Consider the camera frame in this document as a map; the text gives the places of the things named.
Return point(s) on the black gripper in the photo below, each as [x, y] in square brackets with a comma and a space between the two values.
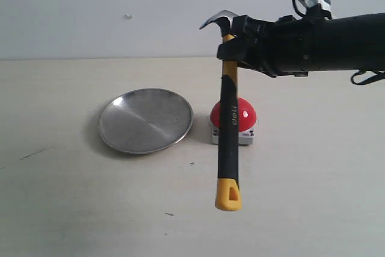
[277, 48]

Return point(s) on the red dome push button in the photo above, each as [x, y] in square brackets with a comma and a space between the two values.
[247, 121]

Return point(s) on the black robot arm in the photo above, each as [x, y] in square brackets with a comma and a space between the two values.
[350, 43]

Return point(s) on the round metal plate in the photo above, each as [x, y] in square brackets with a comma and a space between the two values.
[145, 121]

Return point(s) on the yellow black claw hammer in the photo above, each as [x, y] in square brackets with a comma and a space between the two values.
[228, 196]

